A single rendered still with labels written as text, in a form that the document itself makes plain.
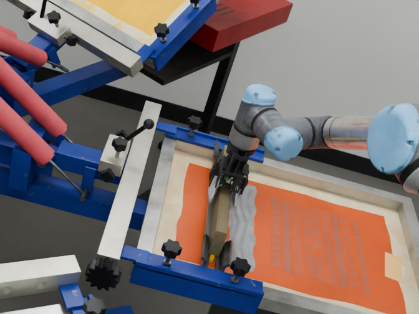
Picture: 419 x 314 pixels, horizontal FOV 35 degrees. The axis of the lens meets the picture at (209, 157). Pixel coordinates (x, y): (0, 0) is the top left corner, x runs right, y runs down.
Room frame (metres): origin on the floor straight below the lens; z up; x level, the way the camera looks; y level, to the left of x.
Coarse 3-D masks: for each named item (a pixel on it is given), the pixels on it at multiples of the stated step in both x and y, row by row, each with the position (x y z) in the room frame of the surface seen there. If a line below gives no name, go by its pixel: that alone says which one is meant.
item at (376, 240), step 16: (192, 176) 1.52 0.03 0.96; (208, 176) 1.55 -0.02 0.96; (192, 192) 1.45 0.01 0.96; (272, 192) 1.58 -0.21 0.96; (288, 192) 1.60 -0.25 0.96; (192, 208) 1.38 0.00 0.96; (256, 208) 1.48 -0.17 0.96; (320, 208) 1.58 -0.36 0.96; (336, 208) 1.60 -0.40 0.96; (352, 208) 1.63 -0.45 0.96; (256, 224) 1.41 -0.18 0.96; (368, 224) 1.58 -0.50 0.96; (384, 224) 1.61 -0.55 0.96; (368, 240) 1.50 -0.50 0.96; (384, 240) 1.53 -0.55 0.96; (368, 256) 1.43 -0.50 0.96; (384, 256) 1.46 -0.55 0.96
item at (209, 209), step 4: (208, 204) 1.37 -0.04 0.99; (212, 204) 1.37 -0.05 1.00; (208, 208) 1.35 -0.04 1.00; (212, 208) 1.36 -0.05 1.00; (208, 212) 1.33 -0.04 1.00; (208, 216) 1.32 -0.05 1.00; (208, 220) 1.31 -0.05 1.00; (208, 224) 1.29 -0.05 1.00; (208, 228) 1.27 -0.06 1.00; (204, 232) 1.26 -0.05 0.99; (208, 232) 1.26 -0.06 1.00; (208, 236) 1.25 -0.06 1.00
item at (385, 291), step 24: (192, 216) 1.35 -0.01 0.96; (192, 240) 1.26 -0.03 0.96; (264, 240) 1.35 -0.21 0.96; (264, 264) 1.26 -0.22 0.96; (384, 264) 1.42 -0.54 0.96; (288, 288) 1.20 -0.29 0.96; (312, 288) 1.23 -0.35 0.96; (336, 288) 1.26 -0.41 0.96; (384, 288) 1.32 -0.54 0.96; (384, 312) 1.24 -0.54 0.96
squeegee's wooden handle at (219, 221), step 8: (224, 152) 1.53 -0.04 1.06; (224, 192) 1.35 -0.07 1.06; (216, 200) 1.34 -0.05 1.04; (224, 200) 1.32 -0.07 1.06; (216, 208) 1.30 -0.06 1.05; (224, 208) 1.29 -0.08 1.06; (216, 216) 1.25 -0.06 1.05; (224, 216) 1.26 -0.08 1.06; (216, 224) 1.22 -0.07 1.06; (224, 224) 1.23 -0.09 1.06; (216, 232) 1.20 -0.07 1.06; (224, 232) 1.20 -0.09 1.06; (216, 240) 1.20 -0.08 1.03; (224, 240) 1.20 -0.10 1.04; (208, 248) 1.20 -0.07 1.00; (216, 248) 1.20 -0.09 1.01
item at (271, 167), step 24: (168, 144) 1.59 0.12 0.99; (192, 144) 1.63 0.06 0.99; (168, 168) 1.47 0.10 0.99; (264, 168) 1.65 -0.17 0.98; (288, 168) 1.67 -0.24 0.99; (336, 192) 1.68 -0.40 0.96; (360, 192) 1.69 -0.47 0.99; (384, 192) 1.72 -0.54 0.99; (144, 216) 1.26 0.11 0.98; (408, 216) 1.64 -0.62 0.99; (144, 240) 1.16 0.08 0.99; (408, 240) 1.54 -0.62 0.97; (264, 288) 1.14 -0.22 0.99; (288, 312) 1.12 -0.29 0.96; (312, 312) 1.12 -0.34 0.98; (336, 312) 1.14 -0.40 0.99; (360, 312) 1.17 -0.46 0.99
